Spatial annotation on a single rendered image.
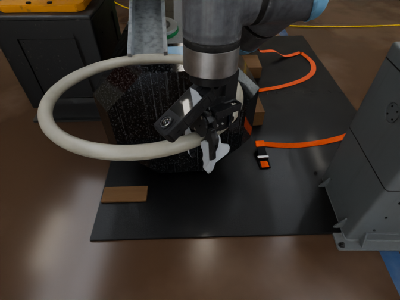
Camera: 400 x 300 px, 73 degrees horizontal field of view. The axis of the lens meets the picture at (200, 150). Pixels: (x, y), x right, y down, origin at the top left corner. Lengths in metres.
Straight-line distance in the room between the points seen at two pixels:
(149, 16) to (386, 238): 1.49
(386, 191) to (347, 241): 0.41
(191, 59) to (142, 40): 0.58
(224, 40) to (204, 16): 0.04
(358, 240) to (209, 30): 1.39
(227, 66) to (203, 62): 0.04
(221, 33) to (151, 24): 0.67
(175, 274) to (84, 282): 0.41
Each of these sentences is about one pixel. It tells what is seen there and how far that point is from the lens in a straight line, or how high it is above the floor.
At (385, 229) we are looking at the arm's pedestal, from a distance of 1.60.
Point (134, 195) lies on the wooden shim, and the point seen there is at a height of 0.03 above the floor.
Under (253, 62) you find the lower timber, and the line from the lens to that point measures 2.57.
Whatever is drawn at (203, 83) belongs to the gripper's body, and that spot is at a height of 1.06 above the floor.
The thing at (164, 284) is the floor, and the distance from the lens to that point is 1.37.
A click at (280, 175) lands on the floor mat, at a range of 1.72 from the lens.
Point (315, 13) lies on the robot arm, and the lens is 0.49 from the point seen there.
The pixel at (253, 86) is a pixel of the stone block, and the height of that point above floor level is 0.59.
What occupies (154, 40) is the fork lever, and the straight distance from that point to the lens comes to 0.99.
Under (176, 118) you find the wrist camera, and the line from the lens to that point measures 0.45.
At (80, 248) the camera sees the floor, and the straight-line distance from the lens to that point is 1.54.
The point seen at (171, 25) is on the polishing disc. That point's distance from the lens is 1.30.
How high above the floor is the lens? 1.30
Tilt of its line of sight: 46 degrees down
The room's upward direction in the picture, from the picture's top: straight up
